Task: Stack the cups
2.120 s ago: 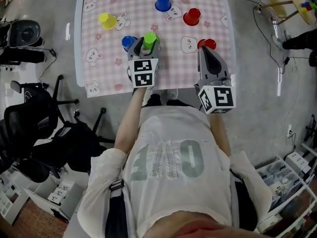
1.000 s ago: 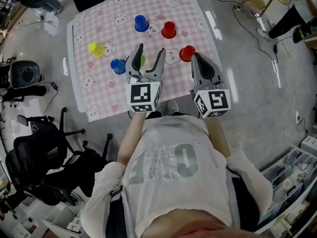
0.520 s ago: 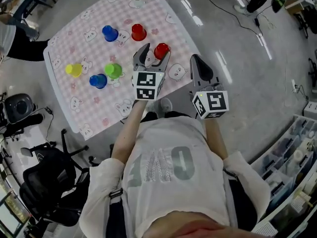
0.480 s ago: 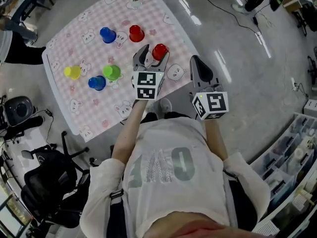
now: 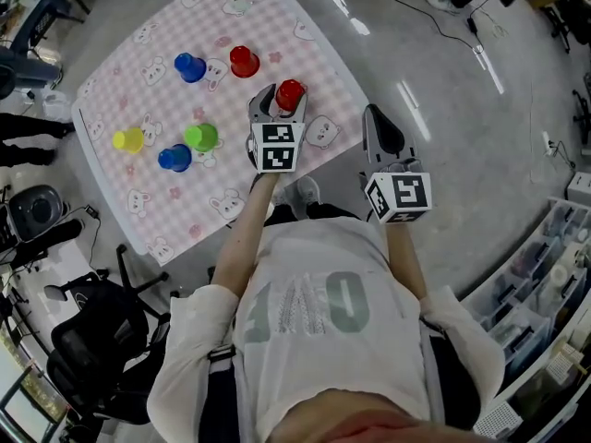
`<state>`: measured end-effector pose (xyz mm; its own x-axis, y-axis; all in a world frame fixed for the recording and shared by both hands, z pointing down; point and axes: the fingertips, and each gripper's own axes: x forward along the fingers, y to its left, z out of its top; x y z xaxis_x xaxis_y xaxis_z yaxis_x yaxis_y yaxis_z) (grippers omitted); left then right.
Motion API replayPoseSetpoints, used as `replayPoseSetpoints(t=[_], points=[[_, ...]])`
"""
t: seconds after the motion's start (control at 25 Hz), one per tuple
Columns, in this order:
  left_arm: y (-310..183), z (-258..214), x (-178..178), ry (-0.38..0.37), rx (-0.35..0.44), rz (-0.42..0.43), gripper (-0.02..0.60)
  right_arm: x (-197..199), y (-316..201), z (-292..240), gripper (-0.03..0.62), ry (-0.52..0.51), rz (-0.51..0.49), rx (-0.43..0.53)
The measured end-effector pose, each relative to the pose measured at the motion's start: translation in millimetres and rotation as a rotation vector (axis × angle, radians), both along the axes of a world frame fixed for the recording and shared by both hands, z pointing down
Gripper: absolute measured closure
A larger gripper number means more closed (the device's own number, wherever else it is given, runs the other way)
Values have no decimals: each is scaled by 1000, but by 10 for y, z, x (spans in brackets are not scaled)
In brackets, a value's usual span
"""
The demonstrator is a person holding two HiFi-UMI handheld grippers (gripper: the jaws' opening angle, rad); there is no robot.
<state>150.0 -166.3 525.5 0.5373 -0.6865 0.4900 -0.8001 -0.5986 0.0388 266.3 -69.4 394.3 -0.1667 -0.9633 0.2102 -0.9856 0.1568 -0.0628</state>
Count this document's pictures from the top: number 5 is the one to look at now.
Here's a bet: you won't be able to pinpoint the blue plastic cup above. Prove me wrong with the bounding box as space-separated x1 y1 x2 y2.
157 143 193 174
174 52 208 84

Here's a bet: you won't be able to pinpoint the black office chair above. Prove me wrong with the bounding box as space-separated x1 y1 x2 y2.
43 244 182 426

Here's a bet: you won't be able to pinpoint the green plastic cup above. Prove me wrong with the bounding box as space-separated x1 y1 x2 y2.
184 123 220 153

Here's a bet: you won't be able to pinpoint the black floor cable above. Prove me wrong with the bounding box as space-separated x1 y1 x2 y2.
368 0 513 54

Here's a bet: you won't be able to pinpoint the person's black trousers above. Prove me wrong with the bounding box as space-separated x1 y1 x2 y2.
263 202 362 227

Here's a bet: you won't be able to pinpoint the white table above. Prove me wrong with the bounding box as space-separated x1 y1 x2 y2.
70 0 371 268

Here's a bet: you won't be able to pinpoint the person's white printed shirt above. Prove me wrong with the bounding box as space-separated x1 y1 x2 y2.
146 217 506 442

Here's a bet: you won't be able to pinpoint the red plastic cup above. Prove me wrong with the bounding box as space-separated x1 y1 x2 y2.
229 45 261 79
275 78 307 113

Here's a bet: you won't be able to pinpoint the person's right forearm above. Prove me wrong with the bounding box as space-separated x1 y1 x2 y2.
381 221 428 302

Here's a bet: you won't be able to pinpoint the clear plastic drawer unit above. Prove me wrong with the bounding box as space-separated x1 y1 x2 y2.
461 196 591 405

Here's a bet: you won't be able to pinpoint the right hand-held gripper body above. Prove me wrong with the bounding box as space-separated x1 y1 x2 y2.
358 144 434 225

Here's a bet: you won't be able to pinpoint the person's left forearm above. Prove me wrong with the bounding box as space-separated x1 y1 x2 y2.
210 172 281 300

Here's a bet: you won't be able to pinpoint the pink checked bunny tablecloth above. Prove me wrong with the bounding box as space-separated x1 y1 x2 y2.
76 0 370 267

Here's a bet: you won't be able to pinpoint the person's grey shoe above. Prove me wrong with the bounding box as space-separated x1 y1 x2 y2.
271 175 322 220

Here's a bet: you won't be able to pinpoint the white plastic bag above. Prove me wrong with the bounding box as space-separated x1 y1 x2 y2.
42 89 74 123

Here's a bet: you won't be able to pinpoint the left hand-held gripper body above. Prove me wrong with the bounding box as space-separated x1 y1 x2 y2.
246 106 308 174

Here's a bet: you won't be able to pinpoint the yellow plastic cup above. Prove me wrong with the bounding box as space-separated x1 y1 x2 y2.
112 127 146 155

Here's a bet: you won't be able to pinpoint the white perforated box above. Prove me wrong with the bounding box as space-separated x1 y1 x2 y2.
473 401 525 441

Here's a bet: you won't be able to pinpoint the round grey black appliance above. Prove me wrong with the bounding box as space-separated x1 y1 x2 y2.
7 184 65 243

